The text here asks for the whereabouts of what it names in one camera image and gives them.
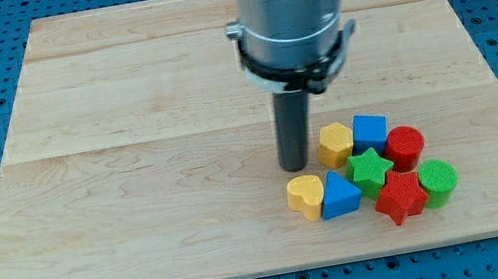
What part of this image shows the green star block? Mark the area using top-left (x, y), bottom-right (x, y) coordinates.
top-left (346, 147), bottom-right (394, 200)

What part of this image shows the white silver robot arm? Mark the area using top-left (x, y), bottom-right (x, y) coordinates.
top-left (226, 0), bottom-right (355, 94)

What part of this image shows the yellow heart block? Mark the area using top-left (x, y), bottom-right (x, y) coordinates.
top-left (286, 174), bottom-right (325, 221)

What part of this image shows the yellow pentagon block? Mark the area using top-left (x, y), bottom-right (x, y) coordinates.
top-left (318, 122), bottom-right (354, 169)

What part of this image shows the blue triangle block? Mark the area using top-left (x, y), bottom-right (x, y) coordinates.
top-left (322, 170), bottom-right (362, 220)

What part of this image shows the red star block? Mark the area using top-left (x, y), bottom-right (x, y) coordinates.
top-left (374, 170), bottom-right (429, 226)

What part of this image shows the green cylinder block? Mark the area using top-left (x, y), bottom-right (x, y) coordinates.
top-left (418, 159), bottom-right (459, 209)

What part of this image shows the black clamp ring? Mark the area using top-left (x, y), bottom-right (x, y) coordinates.
top-left (234, 19), bottom-right (367, 107)

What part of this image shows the light wooden board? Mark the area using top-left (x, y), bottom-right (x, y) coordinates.
top-left (0, 0), bottom-right (498, 279)

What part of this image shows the red cylinder block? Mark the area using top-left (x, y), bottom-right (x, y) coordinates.
top-left (383, 126), bottom-right (425, 173)

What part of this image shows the blue cube block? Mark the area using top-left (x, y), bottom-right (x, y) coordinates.
top-left (352, 114), bottom-right (388, 155)

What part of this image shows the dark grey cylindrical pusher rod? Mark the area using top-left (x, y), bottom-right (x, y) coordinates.
top-left (272, 91), bottom-right (309, 172)

